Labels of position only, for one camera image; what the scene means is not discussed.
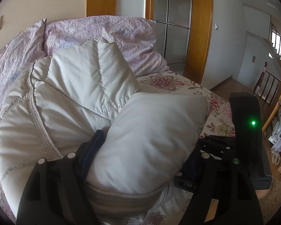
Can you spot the pink patterned pillow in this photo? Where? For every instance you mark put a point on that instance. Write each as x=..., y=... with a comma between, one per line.
x=19, y=53
x=134, y=36

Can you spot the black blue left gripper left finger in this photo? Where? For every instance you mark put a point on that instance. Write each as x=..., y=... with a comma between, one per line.
x=54, y=192

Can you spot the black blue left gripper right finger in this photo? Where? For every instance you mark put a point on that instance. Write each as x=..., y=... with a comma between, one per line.
x=222, y=192

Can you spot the floral bed cover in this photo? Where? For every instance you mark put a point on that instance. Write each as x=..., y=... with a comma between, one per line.
x=201, y=112

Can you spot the white puffy down jacket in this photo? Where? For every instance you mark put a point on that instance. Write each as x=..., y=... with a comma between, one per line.
x=96, y=126

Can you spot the wooden stair railing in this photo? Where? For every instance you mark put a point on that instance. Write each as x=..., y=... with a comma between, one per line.
x=269, y=81

